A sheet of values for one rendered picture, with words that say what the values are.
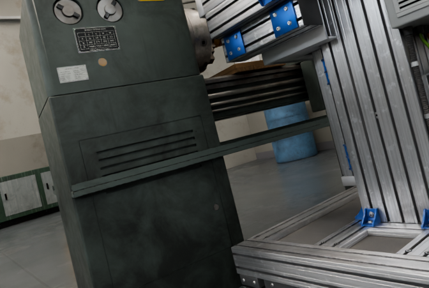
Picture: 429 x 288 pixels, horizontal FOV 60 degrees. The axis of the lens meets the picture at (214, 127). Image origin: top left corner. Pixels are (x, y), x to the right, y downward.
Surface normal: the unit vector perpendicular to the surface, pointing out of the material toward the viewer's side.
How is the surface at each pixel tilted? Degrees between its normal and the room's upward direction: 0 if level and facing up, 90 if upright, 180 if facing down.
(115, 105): 90
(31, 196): 90
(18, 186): 90
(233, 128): 90
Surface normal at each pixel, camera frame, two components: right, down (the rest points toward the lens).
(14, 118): 0.58, -0.16
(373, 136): -0.77, 0.18
